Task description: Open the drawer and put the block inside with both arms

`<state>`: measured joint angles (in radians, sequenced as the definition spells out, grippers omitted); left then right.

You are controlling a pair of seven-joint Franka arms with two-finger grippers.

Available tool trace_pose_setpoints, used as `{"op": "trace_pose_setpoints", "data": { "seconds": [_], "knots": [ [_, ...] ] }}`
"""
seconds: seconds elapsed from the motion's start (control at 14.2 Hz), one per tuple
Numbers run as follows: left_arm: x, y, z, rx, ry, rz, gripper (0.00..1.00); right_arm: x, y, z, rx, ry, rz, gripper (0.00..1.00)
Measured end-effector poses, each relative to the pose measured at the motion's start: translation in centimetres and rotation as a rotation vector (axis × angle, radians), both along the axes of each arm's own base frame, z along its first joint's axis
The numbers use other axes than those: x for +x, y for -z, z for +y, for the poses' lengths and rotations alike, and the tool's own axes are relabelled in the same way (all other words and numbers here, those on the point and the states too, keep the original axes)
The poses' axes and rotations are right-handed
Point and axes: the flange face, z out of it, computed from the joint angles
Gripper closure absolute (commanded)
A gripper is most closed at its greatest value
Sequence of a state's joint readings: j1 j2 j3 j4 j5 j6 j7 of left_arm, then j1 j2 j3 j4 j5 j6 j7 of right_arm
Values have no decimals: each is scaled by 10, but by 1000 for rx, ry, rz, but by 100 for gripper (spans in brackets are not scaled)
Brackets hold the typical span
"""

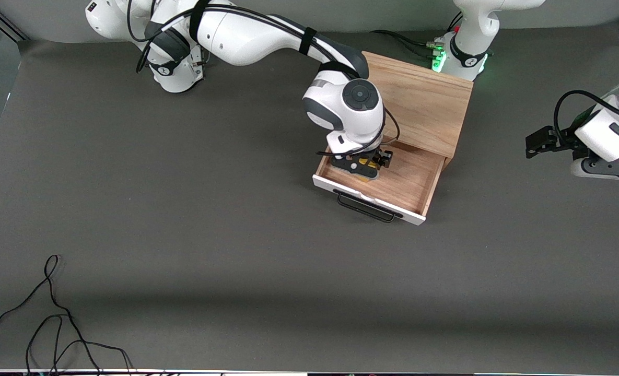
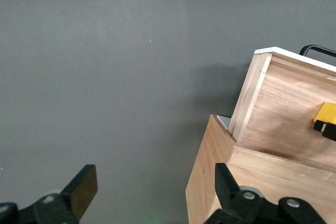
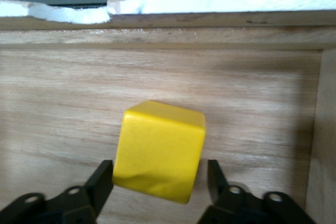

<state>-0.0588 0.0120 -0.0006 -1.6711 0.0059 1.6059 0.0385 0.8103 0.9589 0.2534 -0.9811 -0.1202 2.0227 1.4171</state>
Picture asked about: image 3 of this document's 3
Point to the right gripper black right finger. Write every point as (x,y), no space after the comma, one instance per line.
(241,208)

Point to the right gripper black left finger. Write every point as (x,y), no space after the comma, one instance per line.
(65,208)

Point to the yellow cube block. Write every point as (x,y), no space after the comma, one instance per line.
(157,150)

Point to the white-fronted wooden drawer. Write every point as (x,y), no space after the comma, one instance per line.
(78,90)

